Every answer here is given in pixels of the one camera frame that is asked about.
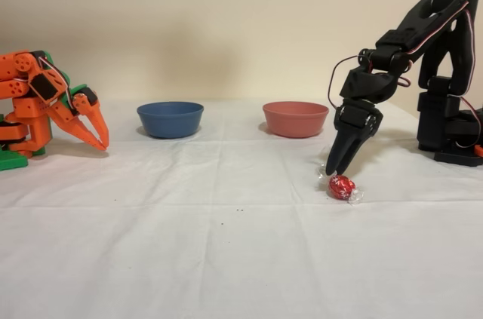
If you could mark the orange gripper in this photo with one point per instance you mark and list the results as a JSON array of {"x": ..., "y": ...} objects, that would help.
[{"x": 84, "y": 111}]

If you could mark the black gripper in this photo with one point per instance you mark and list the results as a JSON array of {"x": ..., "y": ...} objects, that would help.
[{"x": 352, "y": 117}]

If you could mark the red candy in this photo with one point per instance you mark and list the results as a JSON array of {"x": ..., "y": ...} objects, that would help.
[{"x": 341, "y": 186}]

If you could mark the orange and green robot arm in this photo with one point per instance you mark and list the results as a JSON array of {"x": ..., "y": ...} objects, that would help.
[{"x": 22, "y": 108}]

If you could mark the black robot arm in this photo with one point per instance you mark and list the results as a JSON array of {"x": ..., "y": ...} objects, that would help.
[{"x": 434, "y": 25}]

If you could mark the red bowl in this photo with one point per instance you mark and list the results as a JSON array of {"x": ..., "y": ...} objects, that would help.
[{"x": 294, "y": 119}]

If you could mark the blue bowl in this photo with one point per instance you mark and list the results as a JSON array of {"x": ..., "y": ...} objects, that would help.
[{"x": 170, "y": 119}]

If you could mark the white cloth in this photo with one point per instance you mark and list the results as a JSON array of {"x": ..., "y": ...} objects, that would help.
[{"x": 188, "y": 240}]

